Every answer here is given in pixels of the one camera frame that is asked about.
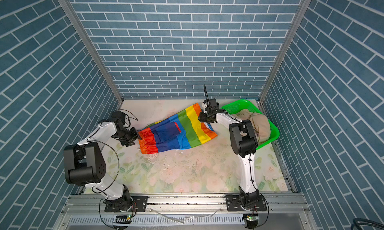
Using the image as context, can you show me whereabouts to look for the aluminium left corner post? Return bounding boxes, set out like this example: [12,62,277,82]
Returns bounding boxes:
[57,0,124,104]

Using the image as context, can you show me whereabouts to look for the beige shorts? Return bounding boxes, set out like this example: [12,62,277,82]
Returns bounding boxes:
[234,109,271,144]

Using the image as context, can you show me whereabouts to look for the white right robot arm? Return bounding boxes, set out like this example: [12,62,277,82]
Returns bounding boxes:
[198,109,260,210]

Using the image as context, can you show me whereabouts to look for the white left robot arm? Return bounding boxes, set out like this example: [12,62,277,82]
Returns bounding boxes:
[64,119,140,212]

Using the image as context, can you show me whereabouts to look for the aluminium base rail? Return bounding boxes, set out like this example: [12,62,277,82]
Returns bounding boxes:
[54,192,316,230]

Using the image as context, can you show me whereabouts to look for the aluminium right corner post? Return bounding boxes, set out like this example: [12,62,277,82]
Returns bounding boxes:
[259,0,311,104]

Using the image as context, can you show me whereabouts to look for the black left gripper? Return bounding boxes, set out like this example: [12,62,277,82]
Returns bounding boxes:
[114,126,142,146]

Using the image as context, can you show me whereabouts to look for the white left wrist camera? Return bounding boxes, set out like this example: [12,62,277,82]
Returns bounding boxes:
[110,111,126,126]

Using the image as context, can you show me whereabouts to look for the green plastic basket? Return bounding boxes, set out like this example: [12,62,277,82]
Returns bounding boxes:
[221,100,280,150]

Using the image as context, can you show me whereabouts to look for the rainbow striped shorts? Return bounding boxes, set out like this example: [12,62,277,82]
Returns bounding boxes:
[139,103,218,154]

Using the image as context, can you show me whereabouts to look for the aluminium corner post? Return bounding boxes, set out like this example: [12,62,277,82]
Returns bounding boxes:
[57,0,124,104]
[259,0,311,104]

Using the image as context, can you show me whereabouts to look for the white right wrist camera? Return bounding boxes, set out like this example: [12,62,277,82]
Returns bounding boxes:
[203,99,220,113]

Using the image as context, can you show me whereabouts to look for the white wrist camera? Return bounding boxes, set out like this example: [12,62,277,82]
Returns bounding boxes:
[110,111,126,126]
[203,99,220,113]

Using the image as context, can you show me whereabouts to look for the white vented cable tray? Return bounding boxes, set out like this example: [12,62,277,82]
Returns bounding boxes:
[69,214,245,227]

